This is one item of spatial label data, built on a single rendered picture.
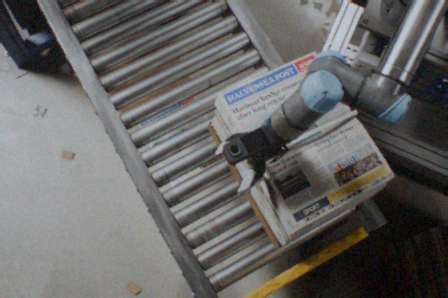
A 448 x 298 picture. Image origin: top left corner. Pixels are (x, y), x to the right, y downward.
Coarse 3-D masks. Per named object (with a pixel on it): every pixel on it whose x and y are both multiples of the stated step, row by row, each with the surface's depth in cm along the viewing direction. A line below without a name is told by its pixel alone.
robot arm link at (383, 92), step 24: (432, 0) 111; (408, 24) 112; (432, 24) 112; (408, 48) 112; (384, 72) 113; (408, 72) 113; (360, 96) 114; (384, 96) 113; (408, 96) 114; (384, 120) 115
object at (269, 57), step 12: (228, 0) 170; (240, 0) 170; (228, 12) 173; (240, 12) 169; (240, 24) 168; (252, 24) 168; (252, 36) 167; (264, 36) 167; (264, 48) 166; (264, 60) 165; (276, 60) 165; (360, 204) 153; (372, 204) 153; (360, 216) 154; (372, 216) 152; (372, 228) 151
